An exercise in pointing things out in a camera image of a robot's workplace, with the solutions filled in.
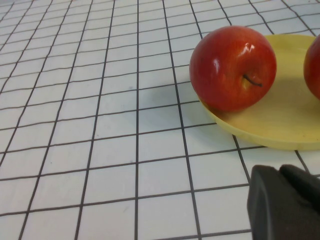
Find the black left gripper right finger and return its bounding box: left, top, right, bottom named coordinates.
left=278, top=164, right=320, bottom=213

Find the white grid tablecloth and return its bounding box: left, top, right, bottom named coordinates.
left=0, top=0, right=320, bottom=240

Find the red apple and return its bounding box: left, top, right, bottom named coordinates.
left=303, top=34, right=320, bottom=101
left=189, top=25, right=278, bottom=113

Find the yellow round plate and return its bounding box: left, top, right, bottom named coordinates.
left=197, top=34, right=320, bottom=151

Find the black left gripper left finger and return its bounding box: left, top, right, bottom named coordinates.
left=246, top=164, right=320, bottom=240

